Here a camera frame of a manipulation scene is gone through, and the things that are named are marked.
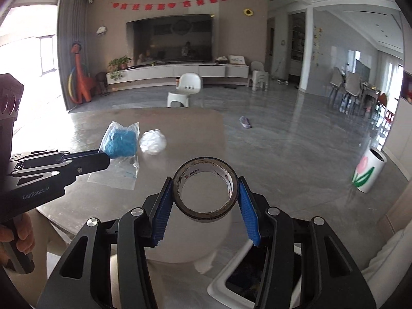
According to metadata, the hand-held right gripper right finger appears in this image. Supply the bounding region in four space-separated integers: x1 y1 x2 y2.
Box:
238 177 376 309

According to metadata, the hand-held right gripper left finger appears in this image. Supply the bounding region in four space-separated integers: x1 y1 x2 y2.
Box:
37 178 175 309

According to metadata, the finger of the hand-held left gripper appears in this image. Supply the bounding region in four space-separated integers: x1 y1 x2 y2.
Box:
13 159 111 184
11 149 109 163

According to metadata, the clear bag with blue mesh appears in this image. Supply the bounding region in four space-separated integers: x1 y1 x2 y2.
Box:
88 121 141 191

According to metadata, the brown tape roll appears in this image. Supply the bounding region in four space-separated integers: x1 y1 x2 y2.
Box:
173 157 239 223

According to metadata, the white trash bin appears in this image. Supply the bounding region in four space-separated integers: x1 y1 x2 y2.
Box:
208 241 271 304

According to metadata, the person's left hand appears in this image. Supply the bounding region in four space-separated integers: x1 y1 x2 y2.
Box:
0 213 35 250

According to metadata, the crumpled clear plastic bag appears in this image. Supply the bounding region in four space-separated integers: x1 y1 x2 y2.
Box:
139 129 167 155

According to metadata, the colourful hula hoop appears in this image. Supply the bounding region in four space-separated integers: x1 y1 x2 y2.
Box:
66 67 81 104

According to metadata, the orange giraffe toy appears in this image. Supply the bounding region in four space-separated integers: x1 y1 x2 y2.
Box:
69 41 99 105

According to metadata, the green potted plant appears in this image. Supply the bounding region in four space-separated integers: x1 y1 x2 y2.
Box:
108 56 133 81

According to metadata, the grey curtain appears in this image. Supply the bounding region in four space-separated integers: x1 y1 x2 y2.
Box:
57 0 89 110

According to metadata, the white child chair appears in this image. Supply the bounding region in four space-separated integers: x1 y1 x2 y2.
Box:
167 72 203 108
247 61 265 87

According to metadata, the white tulip print bin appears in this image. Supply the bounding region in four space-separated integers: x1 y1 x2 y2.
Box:
352 147 387 194

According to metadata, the white television cabinet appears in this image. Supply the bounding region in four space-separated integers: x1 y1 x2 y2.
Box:
106 64 250 91

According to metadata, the white step stool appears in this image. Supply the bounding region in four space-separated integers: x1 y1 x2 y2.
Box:
252 72 270 91

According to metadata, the large black television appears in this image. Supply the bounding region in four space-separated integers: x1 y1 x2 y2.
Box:
126 14 215 67

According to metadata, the mop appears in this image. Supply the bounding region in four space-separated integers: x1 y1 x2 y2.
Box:
272 56 288 84

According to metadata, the white cloth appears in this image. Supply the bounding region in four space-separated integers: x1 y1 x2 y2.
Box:
360 228 410 284

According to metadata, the grey dining chair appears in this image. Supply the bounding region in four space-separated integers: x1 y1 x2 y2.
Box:
328 67 344 99
342 71 363 115

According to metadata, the dining table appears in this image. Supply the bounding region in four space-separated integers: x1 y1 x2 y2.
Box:
360 82 380 108

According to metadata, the red heart garland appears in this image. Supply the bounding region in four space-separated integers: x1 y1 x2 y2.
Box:
111 0 240 11

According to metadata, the framed wall painting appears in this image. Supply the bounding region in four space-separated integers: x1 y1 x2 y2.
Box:
401 66 412 104

